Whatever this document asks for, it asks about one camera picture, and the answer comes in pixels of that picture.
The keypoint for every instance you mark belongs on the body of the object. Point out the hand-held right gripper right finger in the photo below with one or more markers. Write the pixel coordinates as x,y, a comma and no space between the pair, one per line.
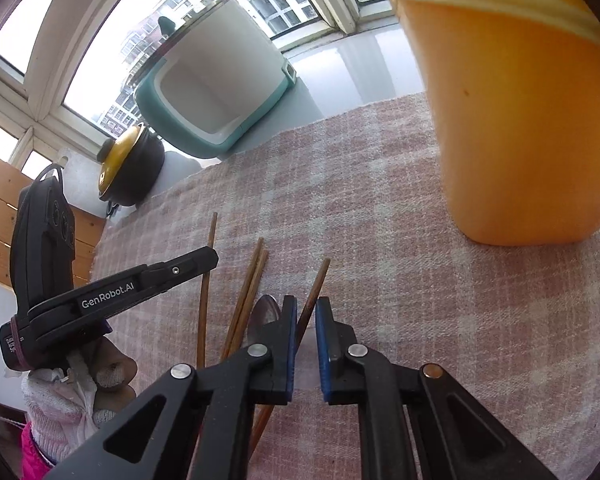
322,355

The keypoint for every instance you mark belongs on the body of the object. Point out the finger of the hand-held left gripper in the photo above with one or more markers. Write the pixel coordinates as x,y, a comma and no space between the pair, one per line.
180,270

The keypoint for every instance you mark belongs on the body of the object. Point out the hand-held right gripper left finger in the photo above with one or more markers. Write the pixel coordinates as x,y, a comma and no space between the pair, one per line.
291,350

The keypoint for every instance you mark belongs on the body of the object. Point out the metal spoon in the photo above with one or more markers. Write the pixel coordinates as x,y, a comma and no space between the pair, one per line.
265,315

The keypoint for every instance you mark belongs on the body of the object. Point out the brown red-tipped chopstick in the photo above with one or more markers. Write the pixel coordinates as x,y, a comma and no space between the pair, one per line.
247,285
255,290
204,310
314,295

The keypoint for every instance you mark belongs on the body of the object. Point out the yellow plastic container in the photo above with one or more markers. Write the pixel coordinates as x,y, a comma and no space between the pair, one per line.
505,135

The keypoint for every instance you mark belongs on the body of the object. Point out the person's left forearm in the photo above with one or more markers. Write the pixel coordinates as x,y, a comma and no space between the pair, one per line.
32,455

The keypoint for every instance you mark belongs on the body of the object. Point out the person's left hand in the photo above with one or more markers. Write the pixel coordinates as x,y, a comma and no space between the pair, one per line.
75,395

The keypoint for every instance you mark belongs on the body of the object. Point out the white cutting board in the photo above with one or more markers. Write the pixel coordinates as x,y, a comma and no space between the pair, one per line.
82,195

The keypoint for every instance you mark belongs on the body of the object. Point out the black clay pot yellow lid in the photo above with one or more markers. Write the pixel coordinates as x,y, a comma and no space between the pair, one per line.
140,170

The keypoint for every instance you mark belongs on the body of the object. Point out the pink plaid cloth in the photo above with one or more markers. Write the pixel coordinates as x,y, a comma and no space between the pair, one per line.
380,200

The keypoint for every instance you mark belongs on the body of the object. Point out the white teal electric pot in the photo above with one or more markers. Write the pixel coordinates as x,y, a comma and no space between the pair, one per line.
215,75

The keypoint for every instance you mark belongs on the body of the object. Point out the white window frame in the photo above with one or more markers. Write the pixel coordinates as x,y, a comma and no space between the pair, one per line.
45,75

